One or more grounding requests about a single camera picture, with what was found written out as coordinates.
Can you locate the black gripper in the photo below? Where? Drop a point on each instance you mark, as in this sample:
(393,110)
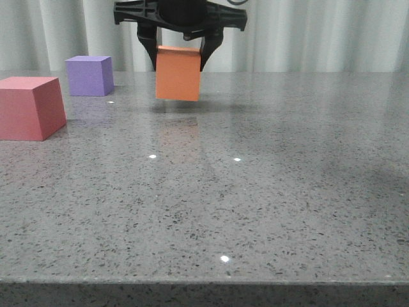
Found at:
(194,19)

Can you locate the orange foam cube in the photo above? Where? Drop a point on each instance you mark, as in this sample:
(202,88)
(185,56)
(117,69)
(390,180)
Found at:
(178,73)

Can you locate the purple foam cube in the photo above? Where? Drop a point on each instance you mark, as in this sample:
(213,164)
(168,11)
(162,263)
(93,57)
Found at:
(90,76)

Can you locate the pale green curtain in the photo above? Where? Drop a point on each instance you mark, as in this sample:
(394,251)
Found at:
(280,36)

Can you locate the red foam cube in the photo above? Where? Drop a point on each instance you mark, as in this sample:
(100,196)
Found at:
(31,108)

